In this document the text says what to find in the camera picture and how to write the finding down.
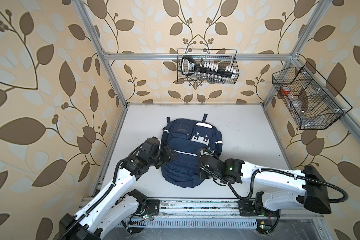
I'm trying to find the black wire basket back wall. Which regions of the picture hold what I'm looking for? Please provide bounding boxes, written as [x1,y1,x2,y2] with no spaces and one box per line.
[177,48,240,85]

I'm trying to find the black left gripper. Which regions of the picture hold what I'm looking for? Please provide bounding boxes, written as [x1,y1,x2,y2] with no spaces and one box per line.
[147,144,178,167]

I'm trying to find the navy blue student backpack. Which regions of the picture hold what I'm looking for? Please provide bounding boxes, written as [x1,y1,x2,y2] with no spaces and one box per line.
[161,114,223,188]

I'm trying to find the black socket wrench set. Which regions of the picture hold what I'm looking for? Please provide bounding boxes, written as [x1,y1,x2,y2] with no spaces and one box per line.
[177,55,240,81]

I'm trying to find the aluminium cage frame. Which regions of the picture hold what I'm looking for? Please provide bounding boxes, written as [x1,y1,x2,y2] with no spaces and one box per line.
[70,1,360,214]

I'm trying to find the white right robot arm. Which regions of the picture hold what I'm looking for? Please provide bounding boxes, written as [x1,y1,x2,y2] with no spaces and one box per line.
[197,148,332,215]

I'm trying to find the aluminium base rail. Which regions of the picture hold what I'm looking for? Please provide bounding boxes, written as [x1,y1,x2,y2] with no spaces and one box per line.
[124,198,278,223]

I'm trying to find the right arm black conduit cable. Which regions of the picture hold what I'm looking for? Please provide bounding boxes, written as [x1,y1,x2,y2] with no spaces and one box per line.
[197,146,349,235]

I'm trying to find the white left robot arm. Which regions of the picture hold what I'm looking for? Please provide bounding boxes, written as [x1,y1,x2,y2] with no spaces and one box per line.
[59,137,175,240]

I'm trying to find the black wire basket wall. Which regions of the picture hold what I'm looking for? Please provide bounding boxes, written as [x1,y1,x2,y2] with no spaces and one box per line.
[177,48,240,85]
[272,63,353,130]

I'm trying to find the black wire basket right wall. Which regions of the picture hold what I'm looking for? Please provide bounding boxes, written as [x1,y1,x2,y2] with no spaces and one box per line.
[272,63,353,130]

